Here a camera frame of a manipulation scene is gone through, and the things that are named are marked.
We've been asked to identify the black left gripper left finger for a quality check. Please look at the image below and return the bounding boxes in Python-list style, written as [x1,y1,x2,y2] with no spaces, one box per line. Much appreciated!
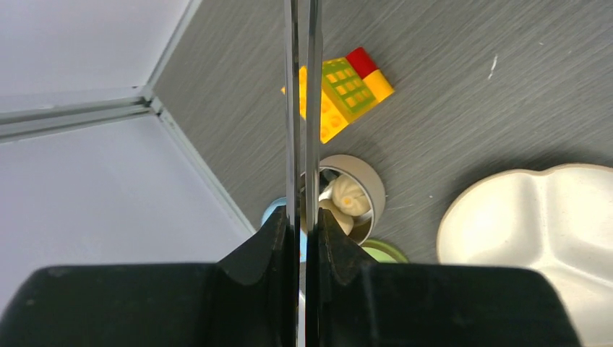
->
[1,207,298,346]

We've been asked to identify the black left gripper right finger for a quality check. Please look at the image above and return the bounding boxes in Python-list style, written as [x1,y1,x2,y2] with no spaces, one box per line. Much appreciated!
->
[305,210,580,346]

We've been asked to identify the green round lid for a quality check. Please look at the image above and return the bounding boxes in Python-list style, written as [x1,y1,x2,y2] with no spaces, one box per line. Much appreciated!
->
[361,239,409,263]

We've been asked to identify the white dumpling bun toy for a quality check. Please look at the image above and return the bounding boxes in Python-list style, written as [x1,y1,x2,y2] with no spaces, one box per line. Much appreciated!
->
[331,174,371,217]

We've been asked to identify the light blue lid with strap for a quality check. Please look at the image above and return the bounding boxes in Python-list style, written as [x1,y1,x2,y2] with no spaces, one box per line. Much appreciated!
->
[260,197,288,228]

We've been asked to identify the steel tongs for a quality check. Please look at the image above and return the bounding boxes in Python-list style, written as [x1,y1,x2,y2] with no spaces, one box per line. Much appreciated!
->
[283,1,323,346]

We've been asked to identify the steel lunch box bowl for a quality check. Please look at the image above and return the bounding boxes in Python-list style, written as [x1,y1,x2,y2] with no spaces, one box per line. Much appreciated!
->
[314,155,386,245]

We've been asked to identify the yellow red toy block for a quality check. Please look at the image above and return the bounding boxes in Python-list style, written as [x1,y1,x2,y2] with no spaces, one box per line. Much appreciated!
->
[280,46,396,145]

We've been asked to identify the cream divided plate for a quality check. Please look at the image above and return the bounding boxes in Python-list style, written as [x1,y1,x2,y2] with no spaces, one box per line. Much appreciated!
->
[436,163,612,346]

